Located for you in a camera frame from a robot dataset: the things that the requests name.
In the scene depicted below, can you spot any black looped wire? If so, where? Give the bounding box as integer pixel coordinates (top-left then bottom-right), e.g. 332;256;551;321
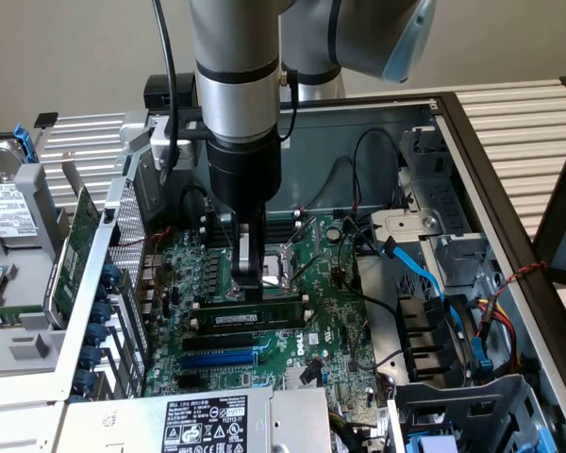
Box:
350;126;403;213

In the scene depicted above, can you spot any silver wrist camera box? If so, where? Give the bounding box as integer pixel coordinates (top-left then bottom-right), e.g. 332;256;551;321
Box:
149;118;213;172

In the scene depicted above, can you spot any grey disk cage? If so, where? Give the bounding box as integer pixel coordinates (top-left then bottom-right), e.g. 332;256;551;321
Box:
393;372;566;453

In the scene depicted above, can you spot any green RAM stick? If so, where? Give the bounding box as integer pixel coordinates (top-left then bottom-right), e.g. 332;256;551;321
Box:
0;305;24;327
200;304;308;330

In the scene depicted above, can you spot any metal disk bay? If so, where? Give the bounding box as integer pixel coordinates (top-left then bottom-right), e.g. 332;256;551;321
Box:
370;126;494;289

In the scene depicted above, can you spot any metal socket cover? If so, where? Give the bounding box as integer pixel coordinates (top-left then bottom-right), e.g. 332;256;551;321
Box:
276;243;299;287

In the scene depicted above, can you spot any grey parts rack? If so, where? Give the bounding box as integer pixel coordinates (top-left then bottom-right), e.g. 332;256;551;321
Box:
0;162;72;374

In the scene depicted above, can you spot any coloured power wire bundle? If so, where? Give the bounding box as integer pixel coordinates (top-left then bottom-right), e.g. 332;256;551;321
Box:
471;294;524;374

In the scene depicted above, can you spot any CPU socket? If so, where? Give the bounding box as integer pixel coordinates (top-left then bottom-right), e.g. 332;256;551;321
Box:
224;247;298;299

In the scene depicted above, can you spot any open PC case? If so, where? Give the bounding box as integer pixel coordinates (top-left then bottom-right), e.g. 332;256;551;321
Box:
46;92;566;453

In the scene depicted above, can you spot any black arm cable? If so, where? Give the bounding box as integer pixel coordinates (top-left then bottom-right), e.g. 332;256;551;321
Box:
276;69;302;143

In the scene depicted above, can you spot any dark framed panel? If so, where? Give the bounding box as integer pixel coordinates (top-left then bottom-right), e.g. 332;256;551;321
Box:
532;134;566;341

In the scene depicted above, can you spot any blue plastic clip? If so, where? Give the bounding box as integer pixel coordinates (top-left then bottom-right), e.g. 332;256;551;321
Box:
471;337;494;374

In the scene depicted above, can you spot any blue expansion slot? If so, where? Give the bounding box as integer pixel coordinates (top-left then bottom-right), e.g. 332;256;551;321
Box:
178;351;258;371

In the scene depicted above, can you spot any black wire with plug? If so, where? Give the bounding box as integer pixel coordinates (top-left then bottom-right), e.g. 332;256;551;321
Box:
178;185;214;228

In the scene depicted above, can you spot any green motherboard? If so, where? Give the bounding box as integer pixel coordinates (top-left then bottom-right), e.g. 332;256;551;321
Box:
143;214;383;407

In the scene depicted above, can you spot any blue plastic block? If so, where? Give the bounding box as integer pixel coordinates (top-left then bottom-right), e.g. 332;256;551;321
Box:
405;431;463;453

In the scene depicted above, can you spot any long black expansion slot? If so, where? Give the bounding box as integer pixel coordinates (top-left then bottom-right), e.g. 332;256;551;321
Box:
182;333;256;353

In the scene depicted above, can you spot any black box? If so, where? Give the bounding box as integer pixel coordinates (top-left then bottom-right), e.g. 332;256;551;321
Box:
143;73;197;108

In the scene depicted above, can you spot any green graphics card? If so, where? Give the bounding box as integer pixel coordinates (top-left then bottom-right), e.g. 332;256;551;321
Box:
44;150;103;331

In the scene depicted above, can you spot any blue flat disk wire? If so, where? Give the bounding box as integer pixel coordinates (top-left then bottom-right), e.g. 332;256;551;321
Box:
380;237;459;331

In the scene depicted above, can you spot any thin red wire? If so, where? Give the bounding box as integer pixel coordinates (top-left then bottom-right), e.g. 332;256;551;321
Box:
144;226;176;303

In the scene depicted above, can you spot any blue card retainer clip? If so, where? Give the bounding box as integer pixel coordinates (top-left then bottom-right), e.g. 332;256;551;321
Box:
80;346;103;374
85;323;108;349
92;300;113;327
74;370;94;396
101;262;120;297

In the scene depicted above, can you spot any black fan shroud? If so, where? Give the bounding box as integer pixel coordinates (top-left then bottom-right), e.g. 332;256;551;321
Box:
395;294;477;386

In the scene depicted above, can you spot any black camera cable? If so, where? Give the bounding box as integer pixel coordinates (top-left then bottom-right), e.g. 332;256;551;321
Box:
150;0;181;189

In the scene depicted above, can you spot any thin metal locking lever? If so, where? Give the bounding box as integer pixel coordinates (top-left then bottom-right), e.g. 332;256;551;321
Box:
290;254;322;287

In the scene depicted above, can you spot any red black twisted wire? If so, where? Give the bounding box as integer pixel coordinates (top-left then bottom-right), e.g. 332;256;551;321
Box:
492;260;550;303

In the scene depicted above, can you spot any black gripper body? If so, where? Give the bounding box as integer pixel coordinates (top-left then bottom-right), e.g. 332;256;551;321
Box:
205;136;284;218

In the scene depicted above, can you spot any silver power supply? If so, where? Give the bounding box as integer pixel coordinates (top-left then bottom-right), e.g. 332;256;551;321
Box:
64;387;332;453

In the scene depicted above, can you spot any silver hard disk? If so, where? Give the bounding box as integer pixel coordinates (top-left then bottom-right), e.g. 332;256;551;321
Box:
0;141;42;249

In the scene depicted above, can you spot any blue disk caddy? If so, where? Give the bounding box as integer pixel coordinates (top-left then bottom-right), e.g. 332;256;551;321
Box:
13;123;60;223

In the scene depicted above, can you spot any small silver heatsink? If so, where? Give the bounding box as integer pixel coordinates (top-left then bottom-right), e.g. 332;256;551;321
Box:
285;365;315;391

